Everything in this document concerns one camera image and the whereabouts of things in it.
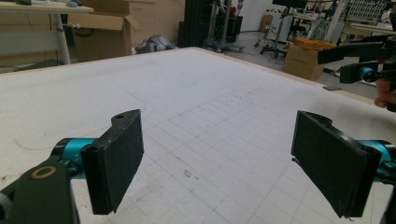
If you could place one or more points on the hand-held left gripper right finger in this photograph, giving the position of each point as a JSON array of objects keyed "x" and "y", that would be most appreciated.
[{"x": 333, "y": 165}]

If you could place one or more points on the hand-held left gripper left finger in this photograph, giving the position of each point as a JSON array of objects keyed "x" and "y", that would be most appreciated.
[{"x": 115, "y": 161}]

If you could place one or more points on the yellow object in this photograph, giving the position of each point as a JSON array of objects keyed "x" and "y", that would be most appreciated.
[{"x": 314, "y": 43}]

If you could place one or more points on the small cardboard box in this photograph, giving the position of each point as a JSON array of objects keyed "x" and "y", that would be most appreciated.
[{"x": 300, "y": 62}]

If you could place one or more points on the wheeled equipment stand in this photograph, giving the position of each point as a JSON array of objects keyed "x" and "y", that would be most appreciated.
[
  {"x": 274, "y": 49},
  {"x": 226, "y": 31}
]

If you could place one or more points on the white grid mat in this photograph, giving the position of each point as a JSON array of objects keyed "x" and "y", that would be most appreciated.
[{"x": 202, "y": 93}]

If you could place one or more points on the open cardboard box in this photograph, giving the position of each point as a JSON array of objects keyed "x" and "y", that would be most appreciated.
[{"x": 99, "y": 43}]

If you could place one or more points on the grey backpack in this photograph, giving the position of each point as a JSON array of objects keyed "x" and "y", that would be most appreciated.
[{"x": 155, "y": 43}]

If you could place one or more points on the white-legged desk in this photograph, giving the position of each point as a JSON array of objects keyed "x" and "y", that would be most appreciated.
[{"x": 62, "y": 40}]

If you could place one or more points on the large cardboard box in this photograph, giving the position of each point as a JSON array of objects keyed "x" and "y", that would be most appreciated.
[{"x": 155, "y": 21}]

